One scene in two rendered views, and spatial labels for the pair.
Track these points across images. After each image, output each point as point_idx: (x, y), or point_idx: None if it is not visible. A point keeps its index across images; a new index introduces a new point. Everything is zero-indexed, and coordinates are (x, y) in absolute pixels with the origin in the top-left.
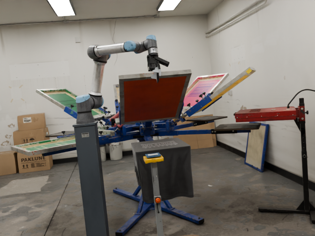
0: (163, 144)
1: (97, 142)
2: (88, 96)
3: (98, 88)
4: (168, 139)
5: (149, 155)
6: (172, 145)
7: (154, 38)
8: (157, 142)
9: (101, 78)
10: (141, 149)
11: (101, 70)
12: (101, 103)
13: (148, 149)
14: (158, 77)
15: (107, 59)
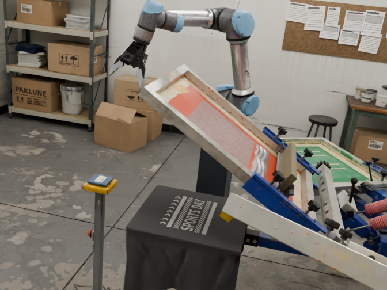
0: (178, 214)
1: (213, 158)
2: (219, 88)
3: (233, 81)
4: (228, 235)
5: (98, 175)
6: (159, 218)
7: (143, 6)
8: (218, 220)
9: (233, 66)
10: (174, 193)
11: (231, 52)
12: (240, 109)
13: (159, 195)
14: (138, 80)
15: (232, 34)
